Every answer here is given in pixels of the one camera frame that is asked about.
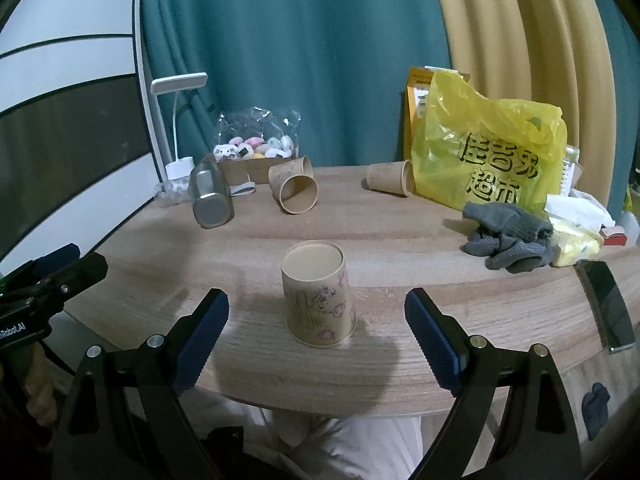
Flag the white comb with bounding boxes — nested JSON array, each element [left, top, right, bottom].
[[561, 144, 585, 197]]

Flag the black smartphone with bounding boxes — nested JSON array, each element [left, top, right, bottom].
[[574, 259, 637, 355]]

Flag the person's white pants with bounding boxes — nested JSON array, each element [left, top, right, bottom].
[[197, 392, 426, 480]]

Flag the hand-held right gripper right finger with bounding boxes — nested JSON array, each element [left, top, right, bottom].
[[405, 287, 586, 480]]

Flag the stainless steel bottle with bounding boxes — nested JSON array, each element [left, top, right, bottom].
[[188, 162, 236, 230]]

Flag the white desk lamp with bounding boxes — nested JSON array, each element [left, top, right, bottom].
[[150, 72, 209, 196]]

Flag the beige curtain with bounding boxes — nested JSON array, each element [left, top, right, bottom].
[[427, 0, 617, 196]]

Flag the brown cardboard box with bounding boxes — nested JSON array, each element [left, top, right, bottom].
[[209, 152, 301, 186]]

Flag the grey knit gloves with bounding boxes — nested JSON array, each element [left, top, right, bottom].
[[460, 201, 562, 274]]

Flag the yellow plastic bag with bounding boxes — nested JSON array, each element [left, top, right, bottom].
[[410, 69, 569, 212]]

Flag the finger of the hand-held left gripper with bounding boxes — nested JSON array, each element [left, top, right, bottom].
[[20, 252, 109, 312], [0, 243, 82, 283]]

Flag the crumpled white tissue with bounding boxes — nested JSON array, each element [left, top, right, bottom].
[[544, 189, 617, 232]]

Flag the person's left hand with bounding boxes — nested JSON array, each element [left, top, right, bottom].
[[24, 346, 60, 429]]

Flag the teal curtain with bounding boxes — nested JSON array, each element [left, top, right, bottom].
[[134, 0, 453, 196]]

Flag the orange paper package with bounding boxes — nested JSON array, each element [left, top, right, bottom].
[[404, 66, 472, 162]]

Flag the yellow tissue packet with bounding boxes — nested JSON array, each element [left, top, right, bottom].
[[549, 224, 606, 268]]

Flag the dark sock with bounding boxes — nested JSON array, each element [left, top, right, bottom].
[[581, 382, 612, 442]]

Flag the clear bag of plush toys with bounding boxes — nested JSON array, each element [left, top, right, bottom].
[[214, 106, 302, 162]]

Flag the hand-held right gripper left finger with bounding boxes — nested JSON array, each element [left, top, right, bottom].
[[50, 288, 230, 480]]

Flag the plain brown paper cup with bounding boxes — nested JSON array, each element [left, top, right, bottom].
[[278, 175, 319, 215], [268, 156, 314, 192], [366, 159, 415, 197]]

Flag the printed brown paper cup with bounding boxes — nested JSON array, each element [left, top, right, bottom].
[[280, 241, 358, 348]]

